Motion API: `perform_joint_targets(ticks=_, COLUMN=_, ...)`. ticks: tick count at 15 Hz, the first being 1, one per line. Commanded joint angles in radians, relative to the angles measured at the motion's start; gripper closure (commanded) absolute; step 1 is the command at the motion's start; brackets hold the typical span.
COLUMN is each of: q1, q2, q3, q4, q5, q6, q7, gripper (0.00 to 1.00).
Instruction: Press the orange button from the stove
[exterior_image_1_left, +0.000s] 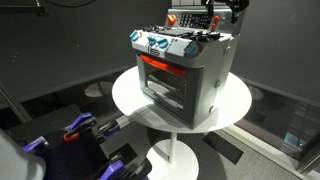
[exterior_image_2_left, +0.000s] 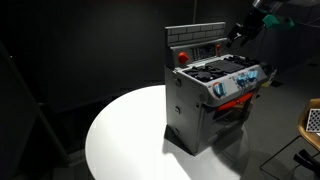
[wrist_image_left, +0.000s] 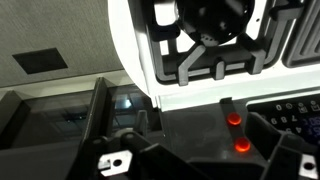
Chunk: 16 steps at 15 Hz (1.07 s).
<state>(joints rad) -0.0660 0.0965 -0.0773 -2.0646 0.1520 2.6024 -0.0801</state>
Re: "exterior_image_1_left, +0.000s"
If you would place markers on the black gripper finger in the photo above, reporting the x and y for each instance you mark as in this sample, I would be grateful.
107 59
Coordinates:
235 16
210 9

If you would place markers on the small orange round button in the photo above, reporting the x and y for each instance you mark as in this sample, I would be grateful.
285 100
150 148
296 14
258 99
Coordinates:
216 18
213 25

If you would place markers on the orange stove dial knob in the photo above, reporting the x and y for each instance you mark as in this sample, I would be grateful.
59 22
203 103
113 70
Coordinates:
171 19

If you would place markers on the gray toy stove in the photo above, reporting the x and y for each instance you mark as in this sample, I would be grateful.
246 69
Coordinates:
208 63

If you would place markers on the purple black clamp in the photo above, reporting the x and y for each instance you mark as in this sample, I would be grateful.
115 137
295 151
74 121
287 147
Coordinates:
115 168
33 143
110 128

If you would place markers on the blue stove knob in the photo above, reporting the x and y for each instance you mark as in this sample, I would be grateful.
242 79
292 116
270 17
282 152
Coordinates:
162 42
151 40
134 35
191 49

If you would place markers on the white round pedestal table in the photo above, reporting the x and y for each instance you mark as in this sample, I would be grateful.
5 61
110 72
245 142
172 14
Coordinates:
233 100

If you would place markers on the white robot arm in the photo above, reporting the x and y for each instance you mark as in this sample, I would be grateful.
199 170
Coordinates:
15 161

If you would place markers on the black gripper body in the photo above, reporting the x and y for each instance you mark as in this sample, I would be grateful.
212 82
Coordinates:
238 3

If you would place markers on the black overhead bar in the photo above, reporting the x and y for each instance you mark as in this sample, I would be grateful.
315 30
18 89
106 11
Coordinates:
23 8

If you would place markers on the dark floor mat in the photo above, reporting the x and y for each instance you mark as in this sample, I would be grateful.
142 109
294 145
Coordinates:
223 146

